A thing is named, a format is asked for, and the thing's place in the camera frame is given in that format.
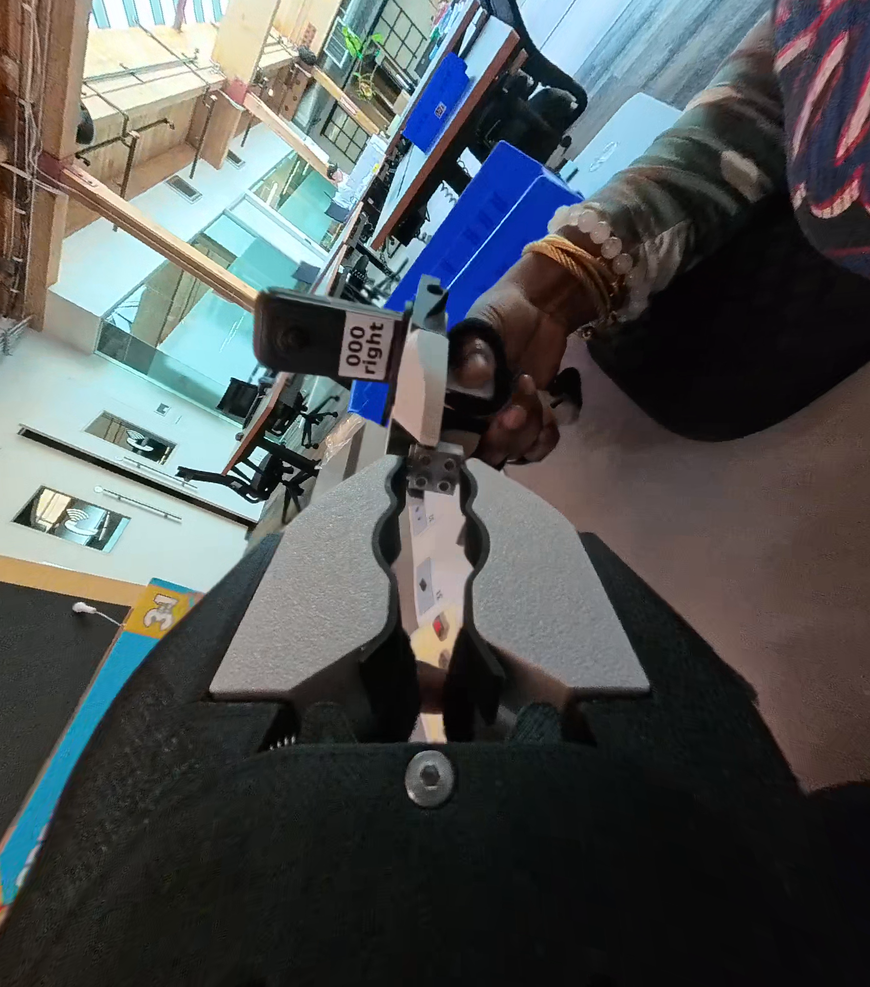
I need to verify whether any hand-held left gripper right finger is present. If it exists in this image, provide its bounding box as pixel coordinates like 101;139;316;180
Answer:
442;460;652;743

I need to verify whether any metal door handle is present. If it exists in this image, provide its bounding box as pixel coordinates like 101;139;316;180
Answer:
94;486;183;519

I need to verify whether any wooden post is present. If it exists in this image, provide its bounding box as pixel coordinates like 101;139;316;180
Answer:
57;166;262;309

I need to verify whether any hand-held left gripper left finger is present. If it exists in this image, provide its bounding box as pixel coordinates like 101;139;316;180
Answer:
208;455;420;744

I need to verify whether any person's right hand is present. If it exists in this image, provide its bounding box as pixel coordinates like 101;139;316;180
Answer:
446;253;591;471

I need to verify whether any person's dark patterned top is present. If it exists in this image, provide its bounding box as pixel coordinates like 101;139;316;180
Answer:
774;0;870;294

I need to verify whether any green potted plant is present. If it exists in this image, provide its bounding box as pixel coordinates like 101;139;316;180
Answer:
342;27;385;101

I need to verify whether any black wall panel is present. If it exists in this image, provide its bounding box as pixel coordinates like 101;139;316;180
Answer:
0;571;131;926

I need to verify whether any black office chair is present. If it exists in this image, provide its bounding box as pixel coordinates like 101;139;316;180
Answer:
215;374;339;448
481;0;590;148
176;443;320;502

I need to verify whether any colourful toy set box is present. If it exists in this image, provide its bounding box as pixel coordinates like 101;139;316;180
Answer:
0;578;205;965

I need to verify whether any blue plastic bin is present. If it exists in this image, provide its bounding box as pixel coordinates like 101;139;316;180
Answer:
350;141;586;425
402;52;473;151

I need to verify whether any white bead bracelet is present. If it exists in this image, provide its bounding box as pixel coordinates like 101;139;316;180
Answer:
546;202;636;309

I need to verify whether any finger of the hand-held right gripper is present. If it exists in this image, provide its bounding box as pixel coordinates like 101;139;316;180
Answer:
387;327;451;450

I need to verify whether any open instruction booklet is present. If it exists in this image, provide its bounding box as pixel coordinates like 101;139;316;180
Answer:
396;493;482;741

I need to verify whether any white door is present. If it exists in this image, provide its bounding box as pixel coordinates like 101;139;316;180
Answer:
18;423;251;529

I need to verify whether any grey topped office desk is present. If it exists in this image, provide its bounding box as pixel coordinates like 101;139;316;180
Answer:
369;23;521;251

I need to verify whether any grey studded brick block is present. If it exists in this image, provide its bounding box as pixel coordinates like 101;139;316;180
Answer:
405;443;461;496

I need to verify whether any long wooden edged desk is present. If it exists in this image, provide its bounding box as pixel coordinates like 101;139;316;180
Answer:
223;200;374;475

